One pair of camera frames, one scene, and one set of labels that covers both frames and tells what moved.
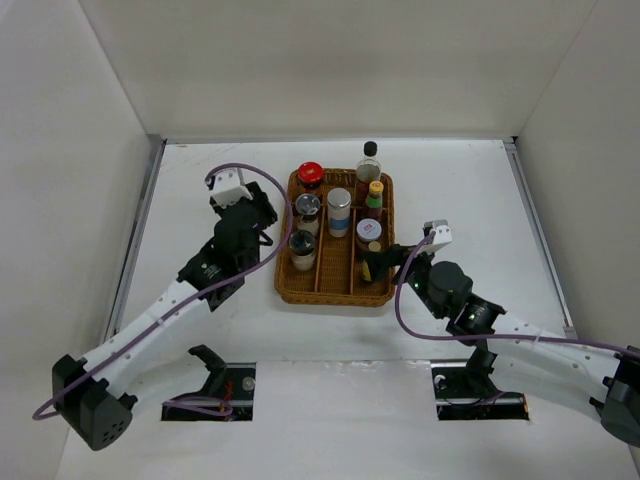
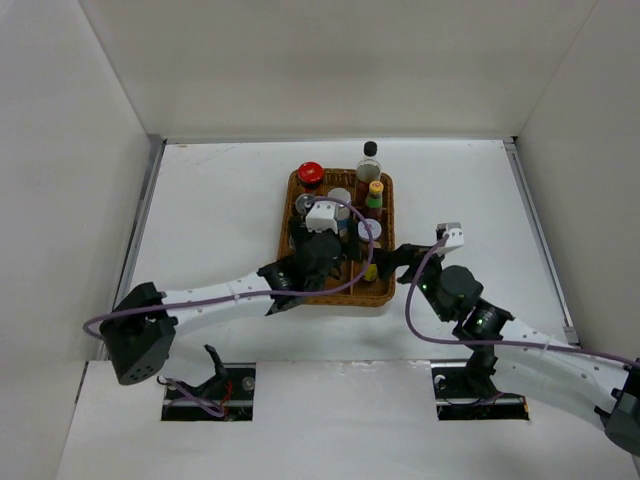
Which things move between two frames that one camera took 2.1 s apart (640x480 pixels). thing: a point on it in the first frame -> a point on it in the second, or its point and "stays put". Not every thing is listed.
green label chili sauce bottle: (374, 200) stays put
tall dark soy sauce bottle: (368, 170) stays put
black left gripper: (267, 217) -> (350, 248)
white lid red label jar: (369, 229) stays put
